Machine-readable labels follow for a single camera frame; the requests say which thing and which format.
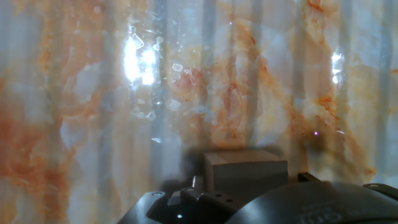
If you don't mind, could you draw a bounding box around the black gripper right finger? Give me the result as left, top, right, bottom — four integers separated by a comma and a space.
297, 172, 398, 202

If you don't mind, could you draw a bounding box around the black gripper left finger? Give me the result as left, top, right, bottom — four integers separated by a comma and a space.
118, 175, 246, 224

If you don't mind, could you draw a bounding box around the small wooden cube block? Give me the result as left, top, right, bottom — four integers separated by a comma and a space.
204, 150, 289, 203

